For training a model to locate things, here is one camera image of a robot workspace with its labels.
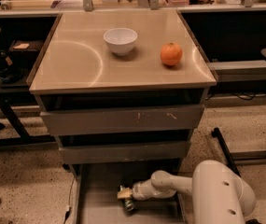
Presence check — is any green soda can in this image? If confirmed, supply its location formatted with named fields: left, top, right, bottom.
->
left=119, top=185, right=135, bottom=212

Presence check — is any grey drawer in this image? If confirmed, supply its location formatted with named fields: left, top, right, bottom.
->
left=72, top=160, right=188, bottom=224
left=59, top=141, right=190, bottom=164
left=41, top=105, right=204, bottom=136

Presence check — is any middle grey drawer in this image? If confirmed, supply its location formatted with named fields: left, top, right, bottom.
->
left=59, top=141, right=190, bottom=164

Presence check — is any grey drawer cabinet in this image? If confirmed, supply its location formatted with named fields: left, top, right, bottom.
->
left=26, top=8, right=219, bottom=224

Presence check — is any white bowl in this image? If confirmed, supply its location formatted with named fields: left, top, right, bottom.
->
left=104, top=28, right=138, bottom=56

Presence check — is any bottom grey drawer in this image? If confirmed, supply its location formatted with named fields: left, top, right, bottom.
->
left=72, top=160, right=188, bottom=224

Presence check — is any black desk frame leg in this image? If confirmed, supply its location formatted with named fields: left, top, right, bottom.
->
left=0, top=96, right=54, bottom=148

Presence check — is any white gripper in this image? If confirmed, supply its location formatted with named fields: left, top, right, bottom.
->
left=117, top=183, right=146, bottom=201

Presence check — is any top grey drawer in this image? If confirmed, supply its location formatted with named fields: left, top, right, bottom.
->
left=41, top=105, right=204, bottom=136

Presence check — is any orange fruit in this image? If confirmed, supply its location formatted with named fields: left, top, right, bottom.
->
left=160, top=43, right=183, bottom=66

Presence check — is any cable on floor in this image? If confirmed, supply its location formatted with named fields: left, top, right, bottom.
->
left=63, top=175, right=77, bottom=224

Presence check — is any black table leg base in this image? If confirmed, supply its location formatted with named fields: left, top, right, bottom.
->
left=211, top=128, right=240, bottom=175

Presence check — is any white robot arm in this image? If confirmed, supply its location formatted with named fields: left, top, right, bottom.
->
left=117, top=160, right=257, bottom=224

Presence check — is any dark shelf with items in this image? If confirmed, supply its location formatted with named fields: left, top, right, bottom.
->
left=0, top=40, right=43, bottom=87

